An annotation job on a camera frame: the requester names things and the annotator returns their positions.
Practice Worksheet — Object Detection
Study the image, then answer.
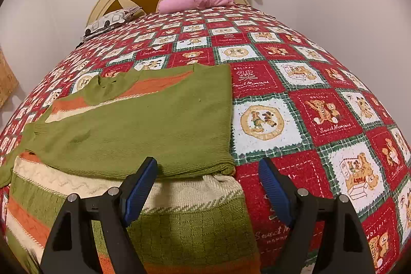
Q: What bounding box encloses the green orange striped knit sweater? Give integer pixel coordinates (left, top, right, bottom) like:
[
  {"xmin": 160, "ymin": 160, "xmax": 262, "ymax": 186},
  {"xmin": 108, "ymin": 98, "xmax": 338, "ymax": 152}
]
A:
[{"xmin": 1, "ymin": 65, "xmax": 260, "ymax": 273}]

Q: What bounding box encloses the red teddy bear patchwork bedspread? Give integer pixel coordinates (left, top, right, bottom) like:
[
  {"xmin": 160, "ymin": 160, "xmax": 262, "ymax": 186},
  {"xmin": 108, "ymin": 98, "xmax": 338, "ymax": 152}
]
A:
[{"xmin": 1, "ymin": 6, "xmax": 410, "ymax": 273}]

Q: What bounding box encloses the beige curtain at left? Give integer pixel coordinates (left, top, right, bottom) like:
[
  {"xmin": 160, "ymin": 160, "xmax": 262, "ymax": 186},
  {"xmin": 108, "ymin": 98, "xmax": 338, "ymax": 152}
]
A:
[{"xmin": 0, "ymin": 49, "xmax": 19, "ymax": 108}]

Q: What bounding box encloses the grey white patterned pillow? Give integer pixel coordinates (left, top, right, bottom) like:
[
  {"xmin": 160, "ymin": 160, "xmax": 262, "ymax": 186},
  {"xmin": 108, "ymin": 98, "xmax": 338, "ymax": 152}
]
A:
[{"xmin": 83, "ymin": 6, "xmax": 146, "ymax": 37}]

